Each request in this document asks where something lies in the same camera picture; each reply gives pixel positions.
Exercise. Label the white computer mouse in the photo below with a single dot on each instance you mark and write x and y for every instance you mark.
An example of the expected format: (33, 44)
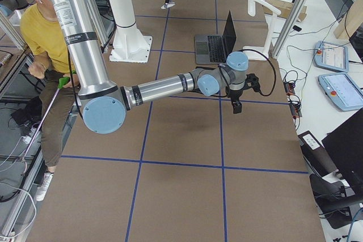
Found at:
(167, 5)

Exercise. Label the white desk lamp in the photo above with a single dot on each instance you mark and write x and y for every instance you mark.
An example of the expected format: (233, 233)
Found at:
(258, 35)

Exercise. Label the grey laptop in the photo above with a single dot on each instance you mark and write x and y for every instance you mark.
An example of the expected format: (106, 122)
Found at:
(214, 49)

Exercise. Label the black mouse pad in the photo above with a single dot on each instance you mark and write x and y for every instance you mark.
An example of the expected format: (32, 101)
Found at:
(205, 68)

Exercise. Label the orange black usb hub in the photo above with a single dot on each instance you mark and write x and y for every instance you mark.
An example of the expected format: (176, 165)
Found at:
(289, 88)

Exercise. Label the black power adapter box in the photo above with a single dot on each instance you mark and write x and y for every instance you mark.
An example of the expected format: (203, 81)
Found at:
(316, 154)

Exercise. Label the small black square device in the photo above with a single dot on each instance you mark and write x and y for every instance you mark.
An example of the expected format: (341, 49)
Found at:
(297, 28)

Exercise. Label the far blue teach pendant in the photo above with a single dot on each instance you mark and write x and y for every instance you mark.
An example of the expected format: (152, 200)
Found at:
(331, 56)

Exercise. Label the blue teach pendant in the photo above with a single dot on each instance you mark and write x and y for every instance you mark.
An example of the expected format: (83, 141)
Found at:
(331, 56)
(341, 90)

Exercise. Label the near blue teach pendant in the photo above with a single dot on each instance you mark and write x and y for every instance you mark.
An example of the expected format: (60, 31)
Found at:
(341, 90)

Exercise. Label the brown cardboard box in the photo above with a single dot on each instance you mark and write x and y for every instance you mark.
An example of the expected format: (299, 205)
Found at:
(286, 7)

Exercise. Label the black monitor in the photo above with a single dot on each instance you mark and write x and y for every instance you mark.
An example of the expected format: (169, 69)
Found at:
(344, 147)

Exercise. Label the person in yellow shirt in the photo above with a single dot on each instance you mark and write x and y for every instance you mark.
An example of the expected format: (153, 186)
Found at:
(42, 32)

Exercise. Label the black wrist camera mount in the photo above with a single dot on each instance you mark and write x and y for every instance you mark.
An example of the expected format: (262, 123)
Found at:
(252, 81)

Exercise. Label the green handled grabber stick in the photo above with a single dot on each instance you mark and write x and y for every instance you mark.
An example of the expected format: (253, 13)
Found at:
(61, 82)

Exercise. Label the aluminium frame post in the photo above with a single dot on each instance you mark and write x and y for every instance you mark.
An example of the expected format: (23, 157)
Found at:
(296, 9)

